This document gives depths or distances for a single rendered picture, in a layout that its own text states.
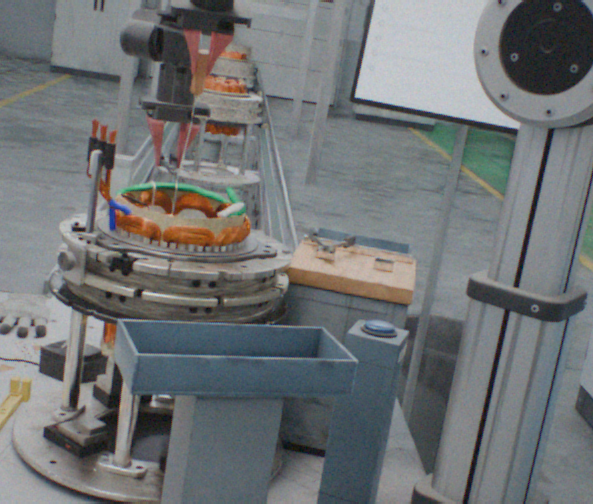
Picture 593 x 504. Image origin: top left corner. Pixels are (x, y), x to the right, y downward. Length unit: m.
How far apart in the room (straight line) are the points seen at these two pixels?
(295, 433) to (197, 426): 0.46
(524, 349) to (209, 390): 0.34
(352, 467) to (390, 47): 1.26
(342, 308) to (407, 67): 1.01
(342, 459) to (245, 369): 0.34
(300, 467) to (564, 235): 0.60
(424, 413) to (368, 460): 1.59
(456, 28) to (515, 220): 1.29
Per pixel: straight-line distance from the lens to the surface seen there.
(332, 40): 3.97
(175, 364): 1.03
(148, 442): 1.49
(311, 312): 1.46
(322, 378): 1.09
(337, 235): 1.73
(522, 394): 1.10
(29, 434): 1.44
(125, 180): 1.43
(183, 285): 1.25
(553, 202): 1.06
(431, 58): 2.33
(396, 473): 1.53
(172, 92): 1.48
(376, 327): 1.30
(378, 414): 1.31
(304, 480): 1.45
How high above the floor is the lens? 1.42
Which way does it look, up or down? 14 degrees down
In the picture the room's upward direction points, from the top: 9 degrees clockwise
